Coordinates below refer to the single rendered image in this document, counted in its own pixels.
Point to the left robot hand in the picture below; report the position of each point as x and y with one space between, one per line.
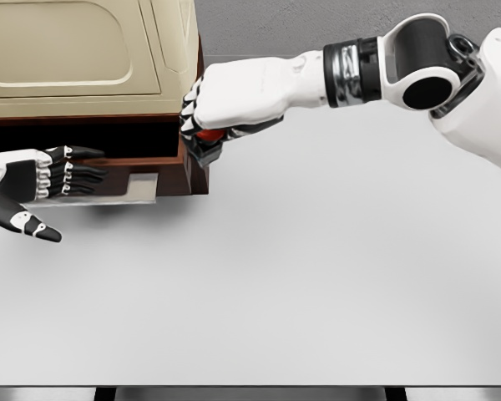
18 177

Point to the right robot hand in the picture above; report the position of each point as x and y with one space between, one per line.
238 92

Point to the grey switch with red button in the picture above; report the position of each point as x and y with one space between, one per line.
206 152

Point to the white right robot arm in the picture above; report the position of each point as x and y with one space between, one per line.
426 62

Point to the beige and brown cabinet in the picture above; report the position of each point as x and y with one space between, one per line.
87 54

